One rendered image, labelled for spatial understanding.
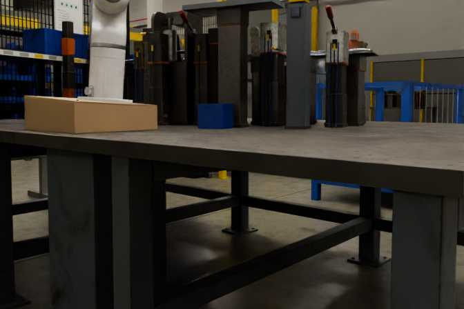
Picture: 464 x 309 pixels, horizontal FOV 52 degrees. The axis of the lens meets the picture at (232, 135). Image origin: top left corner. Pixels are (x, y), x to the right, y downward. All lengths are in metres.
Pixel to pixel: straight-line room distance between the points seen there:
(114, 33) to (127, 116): 0.30
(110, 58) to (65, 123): 0.30
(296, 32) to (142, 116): 0.61
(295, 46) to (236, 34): 0.23
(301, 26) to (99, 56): 0.71
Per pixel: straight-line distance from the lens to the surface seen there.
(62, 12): 2.93
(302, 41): 1.73
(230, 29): 1.83
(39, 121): 1.72
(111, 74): 1.72
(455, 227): 0.86
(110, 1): 1.69
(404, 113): 3.58
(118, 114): 1.61
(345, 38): 1.88
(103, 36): 1.73
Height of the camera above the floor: 0.79
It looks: 4 degrees down
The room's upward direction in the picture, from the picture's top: straight up
